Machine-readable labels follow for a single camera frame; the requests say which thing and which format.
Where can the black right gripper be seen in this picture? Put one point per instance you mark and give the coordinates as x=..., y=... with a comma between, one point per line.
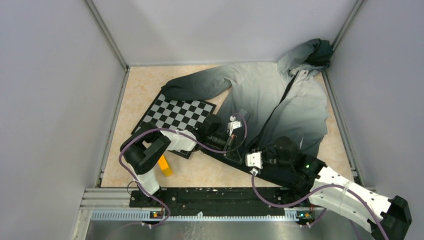
x=266, y=150

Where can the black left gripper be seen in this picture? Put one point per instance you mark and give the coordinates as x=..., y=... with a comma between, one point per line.
x=233, y=155

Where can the grey gradient hooded jacket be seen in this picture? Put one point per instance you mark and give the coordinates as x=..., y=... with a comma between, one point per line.
x=277, y=99

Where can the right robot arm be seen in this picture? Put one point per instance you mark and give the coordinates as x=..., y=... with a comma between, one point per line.
x=312, y=180

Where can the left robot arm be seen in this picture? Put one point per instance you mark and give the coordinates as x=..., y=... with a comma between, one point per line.
x=143, y=149

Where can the black white checkerboard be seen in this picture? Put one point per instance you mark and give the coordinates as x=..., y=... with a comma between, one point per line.
x=175, y=115

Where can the yellow block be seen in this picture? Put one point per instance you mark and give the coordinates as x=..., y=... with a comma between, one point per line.
x=164, y=166

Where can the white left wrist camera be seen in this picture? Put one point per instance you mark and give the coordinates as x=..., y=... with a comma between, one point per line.
x=233, y=124

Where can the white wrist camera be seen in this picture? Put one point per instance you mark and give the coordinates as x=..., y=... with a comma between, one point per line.
x=233, y=124
x=254, y=162

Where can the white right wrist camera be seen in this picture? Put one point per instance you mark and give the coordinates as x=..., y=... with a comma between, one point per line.
x=254, y=162

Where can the grey cable duct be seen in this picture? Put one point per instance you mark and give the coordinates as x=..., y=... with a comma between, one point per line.
x=147, y=216

